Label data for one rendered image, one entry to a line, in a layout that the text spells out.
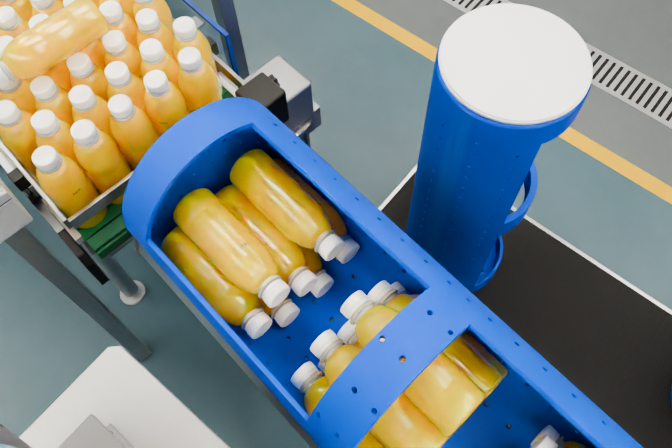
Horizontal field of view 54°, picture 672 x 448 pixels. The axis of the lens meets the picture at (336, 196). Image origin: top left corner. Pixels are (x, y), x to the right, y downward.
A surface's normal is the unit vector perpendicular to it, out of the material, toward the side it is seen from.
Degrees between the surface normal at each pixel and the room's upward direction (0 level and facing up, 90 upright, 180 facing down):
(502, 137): 90
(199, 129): 5
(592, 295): 0
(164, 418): 0
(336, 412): 50
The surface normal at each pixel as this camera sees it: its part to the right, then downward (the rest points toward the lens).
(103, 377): -0.02, -0.47
